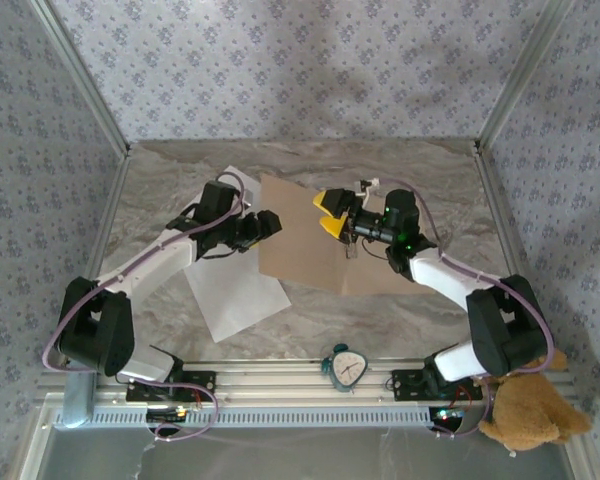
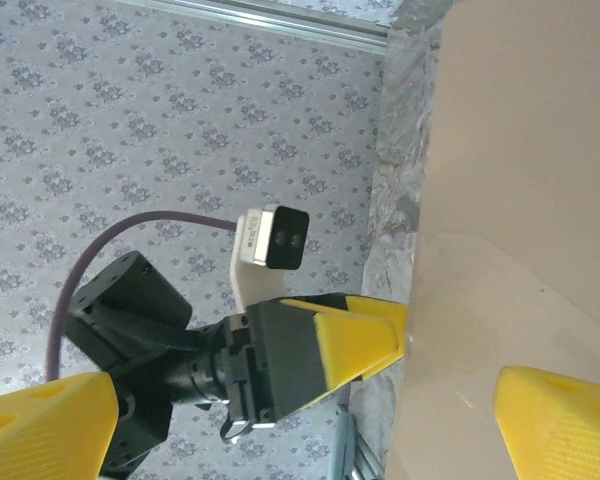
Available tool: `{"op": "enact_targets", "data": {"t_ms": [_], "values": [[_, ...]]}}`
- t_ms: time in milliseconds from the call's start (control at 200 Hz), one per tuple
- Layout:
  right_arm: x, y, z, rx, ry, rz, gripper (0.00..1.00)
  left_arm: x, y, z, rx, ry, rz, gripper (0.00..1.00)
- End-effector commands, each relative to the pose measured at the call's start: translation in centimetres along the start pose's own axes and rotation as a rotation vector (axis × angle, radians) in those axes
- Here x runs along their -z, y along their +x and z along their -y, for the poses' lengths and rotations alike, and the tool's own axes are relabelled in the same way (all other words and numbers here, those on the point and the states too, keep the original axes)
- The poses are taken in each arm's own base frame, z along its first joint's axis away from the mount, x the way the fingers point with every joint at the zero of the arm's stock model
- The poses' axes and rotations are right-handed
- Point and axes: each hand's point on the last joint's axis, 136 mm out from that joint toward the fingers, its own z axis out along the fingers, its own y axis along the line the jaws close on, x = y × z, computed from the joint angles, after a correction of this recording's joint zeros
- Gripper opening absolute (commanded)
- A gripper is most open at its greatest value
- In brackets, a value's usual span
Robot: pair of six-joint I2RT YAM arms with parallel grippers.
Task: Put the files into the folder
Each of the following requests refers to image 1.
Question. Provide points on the brown folder with clear pocket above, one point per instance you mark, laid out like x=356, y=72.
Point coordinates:
x=300, y=240

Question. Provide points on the white paper sheet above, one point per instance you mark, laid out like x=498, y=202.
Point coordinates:
x=240, y=300

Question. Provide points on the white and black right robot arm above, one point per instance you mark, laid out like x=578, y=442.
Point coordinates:
x=440, y=275

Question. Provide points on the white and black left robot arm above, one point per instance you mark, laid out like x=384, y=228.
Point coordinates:
x=145, y=265

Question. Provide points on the metal folder clip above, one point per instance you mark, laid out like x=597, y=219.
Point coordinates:
x=351, y=246

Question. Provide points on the teal alarm clock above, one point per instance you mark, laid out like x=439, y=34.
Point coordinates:
x=347, y=370

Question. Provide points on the circuit board with LEDs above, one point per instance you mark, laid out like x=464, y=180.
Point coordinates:
x=172, y=413
x=447, y=414

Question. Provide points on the shiny metal sheet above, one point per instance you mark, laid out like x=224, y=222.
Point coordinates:
x=305, y=455

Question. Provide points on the brown teddy bear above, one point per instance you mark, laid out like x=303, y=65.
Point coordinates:
x=525, y=410

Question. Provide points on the grey-blue block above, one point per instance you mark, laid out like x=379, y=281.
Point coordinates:
x=79, y=400

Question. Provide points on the aluminium table side rail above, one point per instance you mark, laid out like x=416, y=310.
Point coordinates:
x=495, y=200
x=107, y=220

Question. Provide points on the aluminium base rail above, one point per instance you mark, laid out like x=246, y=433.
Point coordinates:
x=280, y=380

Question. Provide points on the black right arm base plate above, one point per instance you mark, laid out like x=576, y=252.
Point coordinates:
x=405, y=385

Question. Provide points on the aluminium frame post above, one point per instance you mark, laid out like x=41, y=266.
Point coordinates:
x=520, y=75
x=85, y=80

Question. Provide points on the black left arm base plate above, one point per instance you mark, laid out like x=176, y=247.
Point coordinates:
x=200, y=382

